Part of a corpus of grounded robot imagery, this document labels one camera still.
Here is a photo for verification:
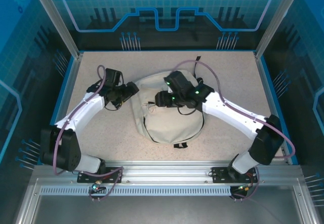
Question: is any cream canvas backpack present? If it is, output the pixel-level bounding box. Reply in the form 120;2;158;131
131;55;205;149

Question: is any aluminium side rail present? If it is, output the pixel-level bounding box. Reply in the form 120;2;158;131
253;51;290;165
42;53;85;165

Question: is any aluminium front rail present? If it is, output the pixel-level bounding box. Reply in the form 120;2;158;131
32;161;303;184

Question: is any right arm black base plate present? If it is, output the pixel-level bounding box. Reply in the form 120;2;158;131
211;167;257;183

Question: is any slotted grey cable duct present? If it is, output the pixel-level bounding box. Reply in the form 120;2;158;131
39;186;232;197

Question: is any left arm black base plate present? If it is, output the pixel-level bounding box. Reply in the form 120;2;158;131
77;166;125;183

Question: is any aluminium corner post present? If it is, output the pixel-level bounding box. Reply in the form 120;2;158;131
254;0;306;59
27;0;85;59

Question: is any grey metal outer frame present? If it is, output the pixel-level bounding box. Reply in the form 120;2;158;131
14;178;321;224

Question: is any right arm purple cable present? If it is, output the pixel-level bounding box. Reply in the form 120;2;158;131
172;59;296;202

